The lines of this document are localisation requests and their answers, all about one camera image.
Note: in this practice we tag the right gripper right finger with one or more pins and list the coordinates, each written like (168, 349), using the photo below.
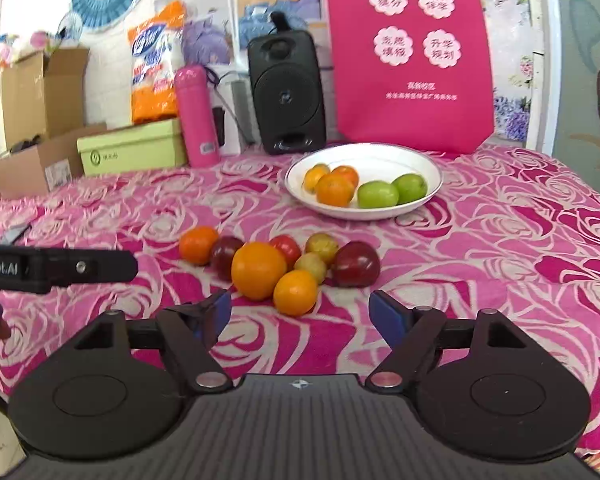
(412, 336)

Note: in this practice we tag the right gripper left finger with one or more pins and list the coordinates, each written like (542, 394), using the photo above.
(189, 332)

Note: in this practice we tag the tangerine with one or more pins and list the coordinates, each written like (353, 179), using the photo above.
(348, 173)
(196, 244)

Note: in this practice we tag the dark red plum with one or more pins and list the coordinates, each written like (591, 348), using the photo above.
(356, 264)
(222, 255)

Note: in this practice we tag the big orange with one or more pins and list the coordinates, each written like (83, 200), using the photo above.
(256, 269)

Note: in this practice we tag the small orange front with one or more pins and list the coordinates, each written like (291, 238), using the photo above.
(295, 294)

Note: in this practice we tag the small yellowish fruit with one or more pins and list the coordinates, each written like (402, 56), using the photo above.
(314, 264)

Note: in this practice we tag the yellow-red plum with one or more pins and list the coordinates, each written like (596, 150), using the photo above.
(324, 245)

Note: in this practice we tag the small red plum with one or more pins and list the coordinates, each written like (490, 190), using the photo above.
(288, 247)

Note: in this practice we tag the oval green fruit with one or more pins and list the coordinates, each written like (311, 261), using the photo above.
(377, 194)

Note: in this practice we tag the round green apple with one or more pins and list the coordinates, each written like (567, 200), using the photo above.
(410, 187)

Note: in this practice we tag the large orange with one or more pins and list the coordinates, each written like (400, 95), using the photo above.
(334, 190)

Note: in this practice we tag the small yellow orange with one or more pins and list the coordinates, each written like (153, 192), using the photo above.
(313, 176)

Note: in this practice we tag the white round plate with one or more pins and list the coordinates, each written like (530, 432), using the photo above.
(373, 162)

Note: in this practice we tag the brown cardboard box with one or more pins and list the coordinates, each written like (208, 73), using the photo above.
(44, 118)

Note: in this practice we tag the light green box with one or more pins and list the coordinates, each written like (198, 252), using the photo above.
(155, 145)

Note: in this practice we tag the pink thermos bottle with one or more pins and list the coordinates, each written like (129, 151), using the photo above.
(196, 118)

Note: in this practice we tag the white box behind thermos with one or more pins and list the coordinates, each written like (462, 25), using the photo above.
(231, 114)

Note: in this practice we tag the black speaker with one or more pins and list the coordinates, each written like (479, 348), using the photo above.
(286, 89)

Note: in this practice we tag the pink tote bag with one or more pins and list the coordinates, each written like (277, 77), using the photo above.
(412, 72)

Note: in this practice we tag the bedding poster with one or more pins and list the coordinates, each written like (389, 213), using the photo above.
(280, 5)

